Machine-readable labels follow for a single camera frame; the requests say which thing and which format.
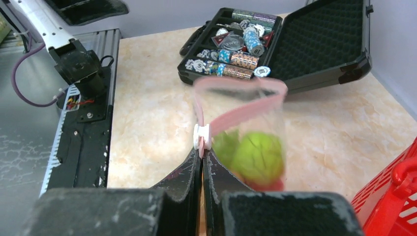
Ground white zipper slider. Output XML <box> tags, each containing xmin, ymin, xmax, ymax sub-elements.
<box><xmin>193</xmin><ymin>124</ymin><xmax>211</xmax><ymax>150</ymax></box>

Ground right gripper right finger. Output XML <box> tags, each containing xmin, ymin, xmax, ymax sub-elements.
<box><xmin>203</xmin><ymin>150</ymin><xmax>258</xmax><ymax>236</ymax></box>

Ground black poker chip case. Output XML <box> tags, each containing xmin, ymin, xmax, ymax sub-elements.
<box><xmin>177</xmin><ymin>0</ymin><xmax>374</xmax><ymax>93</ymax></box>

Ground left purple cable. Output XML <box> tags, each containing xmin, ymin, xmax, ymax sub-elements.
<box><xmin>11</xmin><ymin>30</ymin><xmax>71</xmax><ymax>108</ymax></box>

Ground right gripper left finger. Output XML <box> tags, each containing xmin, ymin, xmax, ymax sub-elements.
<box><xmin>148</xmin><ymin>149</ymin><xmax>202</xmax><ymax>236</ymax></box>

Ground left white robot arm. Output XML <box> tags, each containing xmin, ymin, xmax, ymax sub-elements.
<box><xmin>11</xmin><ymin>0</ymin><xmax>129</xmax><ymax>99</ymax></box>

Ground red plastic basket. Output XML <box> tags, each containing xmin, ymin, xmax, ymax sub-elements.
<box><xmin>351</xmin><ymin>141</ymin><xmax>417</xmax><ymax>236</ymax></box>

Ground blue poker chip roll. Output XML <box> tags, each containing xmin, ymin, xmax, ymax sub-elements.
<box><xmin>243</xmin><ymin>27</ymin><xmax>265</xmax><ymax>57</ymax></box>

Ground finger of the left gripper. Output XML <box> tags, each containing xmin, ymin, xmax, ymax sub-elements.
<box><xmin>45</xmin><ymin>0</ymin><xmax>129</xmax><ymax>26</ymax></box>

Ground green toy grape bunch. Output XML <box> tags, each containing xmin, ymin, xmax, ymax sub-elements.
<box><xmin>212</xmin><ymin>130</ymin><xmax>239</xmax><ymax>168</ymax></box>

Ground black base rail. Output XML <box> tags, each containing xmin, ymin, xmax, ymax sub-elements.
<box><xmin>40</xmin><ymin>29</ymin><xmax>121</xmax><ymax>194</ymax></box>

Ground clear zip top bag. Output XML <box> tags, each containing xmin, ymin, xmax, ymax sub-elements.
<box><xmin>193</xmin><ymin>76</ymin><xmax>288</xmax><ymax>191</ymax></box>

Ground white dealer chip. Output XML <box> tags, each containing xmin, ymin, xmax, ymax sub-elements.
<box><xmin>253</xmin><ymin>66</ymin><xmax>271</xmax><ymax>78</ymax></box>

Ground green toy apple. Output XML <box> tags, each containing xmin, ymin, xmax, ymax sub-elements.
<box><xmin>231</xmin><ymin>131</ymin><xmax>285</xmax><ymax>185</ymax></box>

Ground clear dealer button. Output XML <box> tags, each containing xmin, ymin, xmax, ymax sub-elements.
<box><xmin>219</xmin><ymin>34</ymin><xmax>245</xmax><ymax>51</ymax></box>

